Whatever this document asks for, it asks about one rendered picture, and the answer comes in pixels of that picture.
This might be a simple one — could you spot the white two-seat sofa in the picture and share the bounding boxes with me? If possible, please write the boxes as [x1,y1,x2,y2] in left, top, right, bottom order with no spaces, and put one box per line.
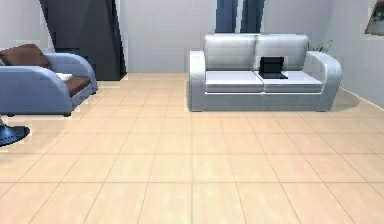
[188,32,343,113]

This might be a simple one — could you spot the black laptop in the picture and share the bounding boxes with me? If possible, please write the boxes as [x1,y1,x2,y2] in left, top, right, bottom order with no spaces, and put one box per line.
[258,56,289,80]

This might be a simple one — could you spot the dark blue curtain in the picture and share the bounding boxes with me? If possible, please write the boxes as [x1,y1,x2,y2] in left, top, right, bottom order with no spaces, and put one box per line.
[214,0,239,34]
[240,0,266,34]

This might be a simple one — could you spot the white book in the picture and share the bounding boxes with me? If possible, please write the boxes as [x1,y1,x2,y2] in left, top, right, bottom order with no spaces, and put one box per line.
[55,72,74,82]

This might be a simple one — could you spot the green house plant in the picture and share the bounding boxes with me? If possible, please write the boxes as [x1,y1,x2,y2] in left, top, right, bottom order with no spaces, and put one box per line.
[307,39,334,54]

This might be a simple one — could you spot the blue-grey armchair brown cushions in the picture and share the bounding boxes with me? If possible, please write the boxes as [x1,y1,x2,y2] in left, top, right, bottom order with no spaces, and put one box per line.
[0,43,99,118]

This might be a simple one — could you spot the framed wall picture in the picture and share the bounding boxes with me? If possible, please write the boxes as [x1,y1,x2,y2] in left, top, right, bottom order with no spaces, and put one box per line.
[364,0,384,37]

